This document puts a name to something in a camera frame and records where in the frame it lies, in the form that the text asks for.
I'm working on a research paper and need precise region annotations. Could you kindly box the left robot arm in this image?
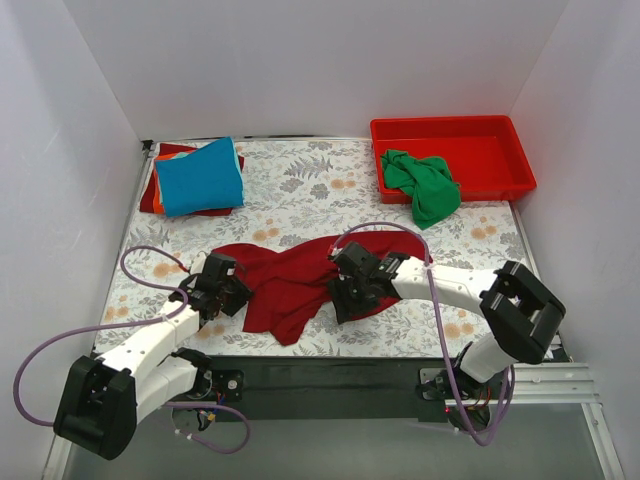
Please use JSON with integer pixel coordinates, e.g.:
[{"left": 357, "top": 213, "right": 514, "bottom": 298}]
[{"left": 53, "top": 252, "right": 252, "bottom": 460}]

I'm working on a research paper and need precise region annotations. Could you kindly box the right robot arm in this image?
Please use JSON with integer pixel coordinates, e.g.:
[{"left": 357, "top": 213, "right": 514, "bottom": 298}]
[{"left": 328, "top": 242, "right": 566, "bottom": 388}]

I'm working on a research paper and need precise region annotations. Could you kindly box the floral patterned table mat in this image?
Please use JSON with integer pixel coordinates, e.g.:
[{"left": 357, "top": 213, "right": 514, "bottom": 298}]
[{"left": 93, "top": 138, "right": 556, "bottom": 359}]

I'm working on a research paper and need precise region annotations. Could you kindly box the orange folded t-shirt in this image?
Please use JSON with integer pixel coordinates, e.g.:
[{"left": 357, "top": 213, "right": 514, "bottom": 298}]
[{"left": 151, "top": 170, "right": 164, "bottom": 214}]

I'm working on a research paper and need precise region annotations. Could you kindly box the green t-shirt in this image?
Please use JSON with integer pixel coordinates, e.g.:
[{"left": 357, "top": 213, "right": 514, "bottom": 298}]
[{"left": 380, "top": 149, "right": 462, "bottom": 230}]

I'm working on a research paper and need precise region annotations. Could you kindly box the blue folded t-shirt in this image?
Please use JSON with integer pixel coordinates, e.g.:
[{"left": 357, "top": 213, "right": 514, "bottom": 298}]
[{"left": 155, "top": 137, "right": 244, "bottom": 217}]

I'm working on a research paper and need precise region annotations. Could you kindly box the red plastic bin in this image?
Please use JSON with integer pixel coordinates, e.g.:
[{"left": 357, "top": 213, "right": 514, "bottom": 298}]
[{"left": 370, "top": 115, "right": 537, "bottom": 204}]

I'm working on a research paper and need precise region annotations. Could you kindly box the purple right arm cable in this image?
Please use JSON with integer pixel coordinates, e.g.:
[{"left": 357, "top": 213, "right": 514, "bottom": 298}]
[{"left": 329, "top": 221, "right": 516, "bottom": 447}]

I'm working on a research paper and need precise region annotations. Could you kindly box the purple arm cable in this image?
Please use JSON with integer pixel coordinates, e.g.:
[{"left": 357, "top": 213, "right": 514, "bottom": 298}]
[
  {"left": 329, "top": 221, "right": 516, "bottom": 447},
  {"left": 12, "top": 245, "right": 251, "bottom": 454}
]

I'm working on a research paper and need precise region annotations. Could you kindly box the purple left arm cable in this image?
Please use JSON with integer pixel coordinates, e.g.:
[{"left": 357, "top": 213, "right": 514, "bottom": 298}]
[{"left": 12, "top": 245, "right": 251, "bottom": 454}]

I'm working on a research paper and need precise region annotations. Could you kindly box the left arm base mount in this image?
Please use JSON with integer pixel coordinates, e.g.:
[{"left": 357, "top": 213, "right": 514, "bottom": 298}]
[{"left": 186, "top": 369, "right": 245, "bottom": 403}]

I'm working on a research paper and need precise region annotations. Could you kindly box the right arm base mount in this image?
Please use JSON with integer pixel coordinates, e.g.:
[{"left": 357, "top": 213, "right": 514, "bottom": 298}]
[{"left": 414, "top": 367, "right": 515, "bottom": 401}]

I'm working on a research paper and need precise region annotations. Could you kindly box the aluminium frame rail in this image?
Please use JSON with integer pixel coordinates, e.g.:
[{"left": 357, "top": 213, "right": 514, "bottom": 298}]
[{"left": 444, "top": 362, "right": 601, "bottom": 406}]

